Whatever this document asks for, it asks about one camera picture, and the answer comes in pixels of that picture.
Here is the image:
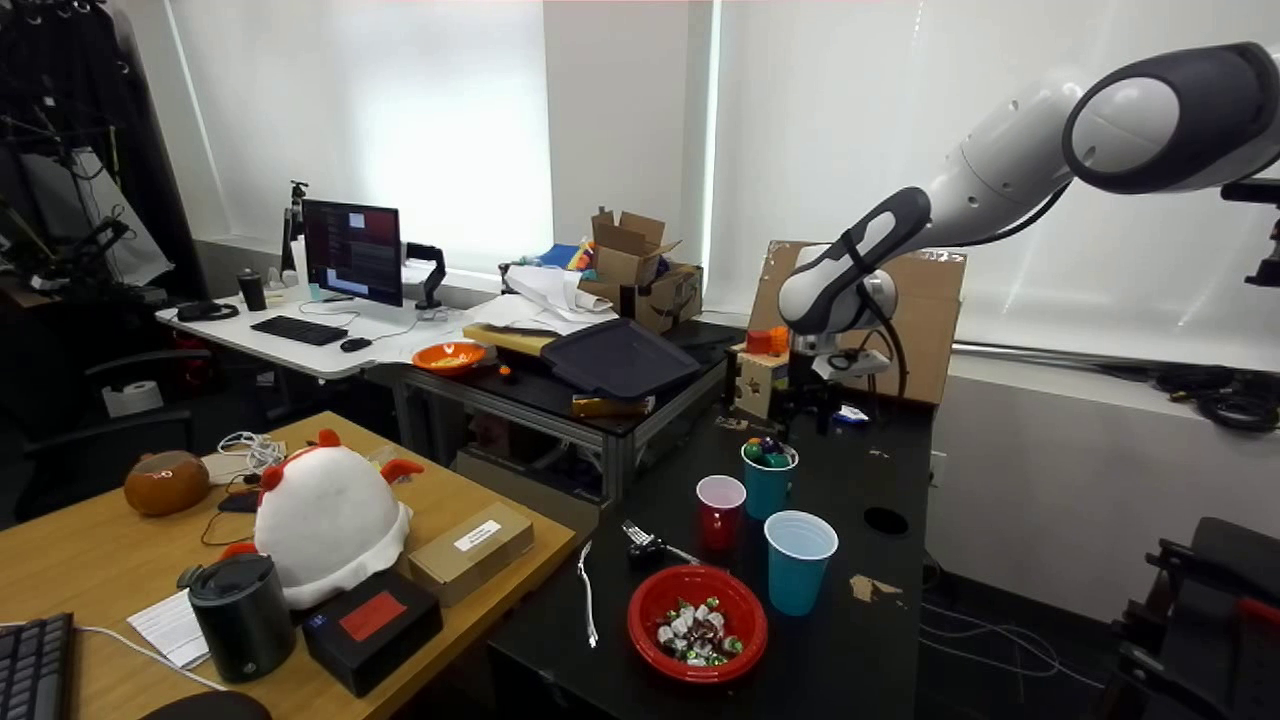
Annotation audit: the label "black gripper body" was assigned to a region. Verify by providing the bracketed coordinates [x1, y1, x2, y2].
[788, 324, 855, 411]

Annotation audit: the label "blue cup with toys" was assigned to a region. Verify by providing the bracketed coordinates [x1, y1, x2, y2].
[734, 436, 804, 524]

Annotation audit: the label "red plastic cup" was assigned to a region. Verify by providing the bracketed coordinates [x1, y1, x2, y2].
[690, 472, 750, 559]

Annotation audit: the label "empty blue plastic cup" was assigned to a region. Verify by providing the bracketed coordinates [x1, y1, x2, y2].
[758, 507, 843, 618]

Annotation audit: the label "red plastic bowl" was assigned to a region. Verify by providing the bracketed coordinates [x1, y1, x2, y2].
[625, 559, 773, 687]

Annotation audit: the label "orange bowl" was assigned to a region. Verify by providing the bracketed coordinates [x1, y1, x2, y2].
[407, 339, 494, 382]

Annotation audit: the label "brown cardboard sheet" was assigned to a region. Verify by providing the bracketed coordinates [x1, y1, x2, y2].
[744, 236, 969, 409]

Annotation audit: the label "open cardboard shipping box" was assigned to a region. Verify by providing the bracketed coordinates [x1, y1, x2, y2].
[582, 202, 706, 334]

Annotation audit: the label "dark blue bin lid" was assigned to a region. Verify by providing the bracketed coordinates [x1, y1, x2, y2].
[540, 314, 702, 404]

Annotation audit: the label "white plastic fork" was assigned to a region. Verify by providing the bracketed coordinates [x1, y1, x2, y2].
[614, 514, 699, 568]

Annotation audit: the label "white crumpled cloth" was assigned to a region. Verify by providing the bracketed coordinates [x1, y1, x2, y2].
[500, 260, 614, 334]

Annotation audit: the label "black metal cart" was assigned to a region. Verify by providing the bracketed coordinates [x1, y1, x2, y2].
[362, 314, 750, 510]

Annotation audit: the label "white plastic strip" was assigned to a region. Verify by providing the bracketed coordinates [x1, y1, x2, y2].
[573, 536, 603, 651]

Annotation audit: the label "small brown cardboard box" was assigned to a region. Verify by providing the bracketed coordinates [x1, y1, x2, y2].
[398, 500, 535, 603]

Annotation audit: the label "white office desk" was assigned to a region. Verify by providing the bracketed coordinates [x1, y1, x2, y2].
[151, 284, 510, 391]

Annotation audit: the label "black computer monitor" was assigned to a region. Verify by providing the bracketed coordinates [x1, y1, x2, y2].
[301, 195, 407, 310]

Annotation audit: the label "white plush chicken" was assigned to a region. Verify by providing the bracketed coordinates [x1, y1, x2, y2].
[217, 427, 427, 611]

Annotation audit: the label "black box with red label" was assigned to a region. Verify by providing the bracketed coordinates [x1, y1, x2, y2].
[297, 568, 443, 699]

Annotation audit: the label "black keyboard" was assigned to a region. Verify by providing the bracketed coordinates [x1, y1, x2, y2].
[0, 606, 81, 720]
[248, 310, 353, 352]

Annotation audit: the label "clear glass object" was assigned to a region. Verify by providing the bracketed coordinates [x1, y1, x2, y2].
[212, 427, 286, 472]

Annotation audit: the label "black mug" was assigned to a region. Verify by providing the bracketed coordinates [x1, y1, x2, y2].
[179, 546, 301, 683]

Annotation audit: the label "brown toy football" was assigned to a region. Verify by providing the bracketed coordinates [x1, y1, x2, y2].
[119, 446, 217, 518]

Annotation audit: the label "white tissue box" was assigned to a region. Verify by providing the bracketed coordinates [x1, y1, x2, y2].
[101, 374, 169, 421]

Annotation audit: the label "black rounded pouch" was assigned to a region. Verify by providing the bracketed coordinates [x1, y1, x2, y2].
[137, 687, 275, 720]

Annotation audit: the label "white paper sheet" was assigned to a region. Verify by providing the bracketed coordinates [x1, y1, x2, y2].
[125, 584, 212, 670]

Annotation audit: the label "black office chair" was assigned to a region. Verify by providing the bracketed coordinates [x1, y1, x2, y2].
[0, 345, 203, 529]

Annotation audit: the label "light wooden desk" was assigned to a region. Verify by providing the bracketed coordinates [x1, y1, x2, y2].
[0, 409, 582, 720]

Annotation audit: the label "black hanging clothing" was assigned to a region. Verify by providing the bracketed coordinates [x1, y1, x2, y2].
[0, 0, 212, 310]

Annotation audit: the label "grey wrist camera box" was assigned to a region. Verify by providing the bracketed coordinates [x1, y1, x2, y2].
[831, 339, 893, 382]

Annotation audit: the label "white floor cables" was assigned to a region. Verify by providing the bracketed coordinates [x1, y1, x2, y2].
[916, 594, 1113, 687]

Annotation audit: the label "black equipment frame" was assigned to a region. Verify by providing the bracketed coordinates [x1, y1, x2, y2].
[1105, 514, 1280, 720]

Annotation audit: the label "camera on black stand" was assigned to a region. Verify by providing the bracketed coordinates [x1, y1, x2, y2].
[275, 175, 310, 284]

